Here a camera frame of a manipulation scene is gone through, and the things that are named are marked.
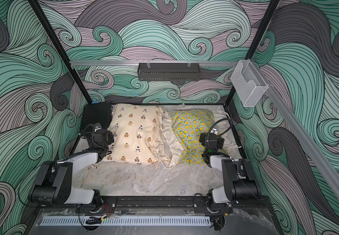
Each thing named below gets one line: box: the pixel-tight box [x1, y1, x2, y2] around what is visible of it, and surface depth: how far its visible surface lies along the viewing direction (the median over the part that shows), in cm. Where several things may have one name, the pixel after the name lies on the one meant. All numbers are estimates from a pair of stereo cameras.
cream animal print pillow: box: [102, 103, 185, 170], surface depth 93 cm
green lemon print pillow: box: [170, 109, 217, 166], surface depth 95 cm
